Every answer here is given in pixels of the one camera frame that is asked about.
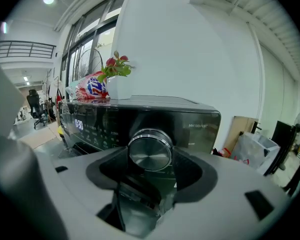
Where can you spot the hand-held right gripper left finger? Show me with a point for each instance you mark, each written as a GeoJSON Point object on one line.
{"type": "Point", "coordinates": [72, 181]}

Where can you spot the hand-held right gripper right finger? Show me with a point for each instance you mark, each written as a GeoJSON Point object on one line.
{"type": "Point", "coordinates": [227, 209]}

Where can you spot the silver round control knob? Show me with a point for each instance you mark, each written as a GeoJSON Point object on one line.
{"type": "Point", "coordinates": [150, 151]}

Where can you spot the black washing machine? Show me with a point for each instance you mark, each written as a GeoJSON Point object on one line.
{"type": "Point", "coordinates": [190, 124]}

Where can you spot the wide flattened cardboard sheet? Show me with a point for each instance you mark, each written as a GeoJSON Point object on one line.
{"type": "Point", "coordinates": [40, 136]}

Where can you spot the clear plastic storage bin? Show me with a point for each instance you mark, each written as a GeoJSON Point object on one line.
{"type": "Point", "coordinates": [257, 149]}

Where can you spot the large leaning cardboard sheet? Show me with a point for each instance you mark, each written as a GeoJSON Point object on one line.
{"type": "Point", "coordinates": [240, 126]}

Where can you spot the black office chair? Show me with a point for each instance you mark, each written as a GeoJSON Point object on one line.
{"type": "Point", "coordinates": [35, 106]}

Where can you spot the pink green detergent pouch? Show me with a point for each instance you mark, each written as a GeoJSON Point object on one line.
{"type": "Point", "coordinates": [87, 89]}

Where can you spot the pink flower plant white pot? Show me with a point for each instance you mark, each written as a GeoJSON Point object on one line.
{"type": "Point", "coordinates": [117, 86]}

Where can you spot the black standing fan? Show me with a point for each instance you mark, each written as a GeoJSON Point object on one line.
{"type": "Point", "coordinates": [100, 56]}

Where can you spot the black mezzanine railing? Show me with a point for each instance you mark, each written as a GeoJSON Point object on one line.
{"type": "Point", "coordinates": [22, 49]}

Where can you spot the black framed glass window wall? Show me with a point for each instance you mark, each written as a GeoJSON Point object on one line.
{"type": "Point", "coordinates": [90, 26]}

